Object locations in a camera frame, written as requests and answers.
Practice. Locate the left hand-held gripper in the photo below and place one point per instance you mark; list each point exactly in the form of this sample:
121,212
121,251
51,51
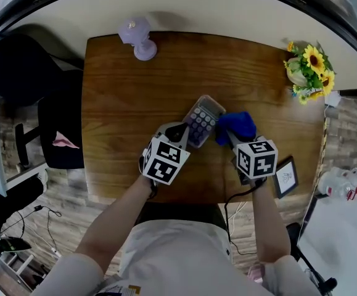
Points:
162,162

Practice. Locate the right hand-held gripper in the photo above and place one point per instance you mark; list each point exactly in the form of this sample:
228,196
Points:
256,159

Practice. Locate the purple calculator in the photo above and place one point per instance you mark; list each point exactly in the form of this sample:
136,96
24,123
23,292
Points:
203,120

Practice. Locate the blue cloth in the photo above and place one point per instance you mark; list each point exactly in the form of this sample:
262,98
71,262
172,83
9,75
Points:
236,125

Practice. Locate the person's right forearm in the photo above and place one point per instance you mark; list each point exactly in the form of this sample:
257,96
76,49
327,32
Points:
269,224

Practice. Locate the person's left forearm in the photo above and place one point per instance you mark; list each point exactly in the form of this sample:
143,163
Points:
110,227

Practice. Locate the clear plastic bottles pack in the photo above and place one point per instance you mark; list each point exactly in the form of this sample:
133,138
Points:
344,180

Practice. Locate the white power adapter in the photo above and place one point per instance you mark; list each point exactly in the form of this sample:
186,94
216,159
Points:
333,99

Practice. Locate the purple table lamp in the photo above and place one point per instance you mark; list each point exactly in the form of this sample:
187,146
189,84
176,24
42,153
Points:
138,37

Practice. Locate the sunflower bouquet in vase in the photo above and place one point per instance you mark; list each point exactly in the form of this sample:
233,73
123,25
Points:
312,69

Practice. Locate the pink paper piece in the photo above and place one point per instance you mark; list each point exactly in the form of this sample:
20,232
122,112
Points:
63,140

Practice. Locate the white side table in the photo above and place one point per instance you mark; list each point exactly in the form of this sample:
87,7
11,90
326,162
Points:
338,245

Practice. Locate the person's white shirt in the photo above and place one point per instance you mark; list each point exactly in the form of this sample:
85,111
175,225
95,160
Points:
178,257

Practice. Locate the black office chair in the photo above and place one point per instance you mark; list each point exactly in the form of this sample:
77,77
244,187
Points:
27,82

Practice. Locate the black picture frame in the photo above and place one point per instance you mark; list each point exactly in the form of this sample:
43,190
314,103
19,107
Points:
286,176

